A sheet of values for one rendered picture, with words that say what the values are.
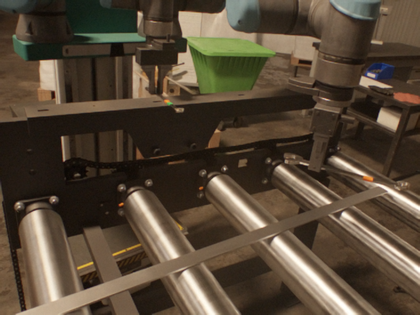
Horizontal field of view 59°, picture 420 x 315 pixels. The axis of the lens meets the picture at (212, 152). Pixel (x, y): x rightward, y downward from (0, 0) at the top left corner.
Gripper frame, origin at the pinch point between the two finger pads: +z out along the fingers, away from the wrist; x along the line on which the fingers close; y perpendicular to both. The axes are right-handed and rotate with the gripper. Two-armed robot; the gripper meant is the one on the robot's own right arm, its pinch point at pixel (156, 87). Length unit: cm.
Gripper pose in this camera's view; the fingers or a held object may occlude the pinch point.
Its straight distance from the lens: 129.2
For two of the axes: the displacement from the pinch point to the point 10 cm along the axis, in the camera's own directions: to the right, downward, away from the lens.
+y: -4.9, -4.2, 7.6
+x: -8.7, 1.4, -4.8
